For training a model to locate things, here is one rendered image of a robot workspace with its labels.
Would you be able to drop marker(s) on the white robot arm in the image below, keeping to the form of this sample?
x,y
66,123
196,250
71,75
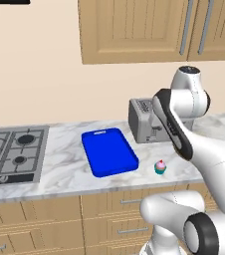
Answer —
x,y
214,156

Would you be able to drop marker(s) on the blue tray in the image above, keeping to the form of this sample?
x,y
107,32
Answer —
x,y
109,151

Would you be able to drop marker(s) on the pink and teal cupcake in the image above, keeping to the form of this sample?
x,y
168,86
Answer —
x,y
160,167

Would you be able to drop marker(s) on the silver toaster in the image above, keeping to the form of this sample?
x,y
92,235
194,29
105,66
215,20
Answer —
x,y
141,123

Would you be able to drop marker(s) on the wooden drawer front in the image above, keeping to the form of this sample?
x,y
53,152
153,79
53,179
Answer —
x,y
31,212
117,231
114,249
35,237
117,203

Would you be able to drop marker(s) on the grey gas hob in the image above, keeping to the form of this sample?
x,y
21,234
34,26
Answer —
x,y
13,153

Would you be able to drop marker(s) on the black extractor hood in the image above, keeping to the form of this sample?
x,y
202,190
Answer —
x,y
7,1

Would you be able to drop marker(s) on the wooden wall cupboard door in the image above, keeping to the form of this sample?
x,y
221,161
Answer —
x,y
222,30
131,30

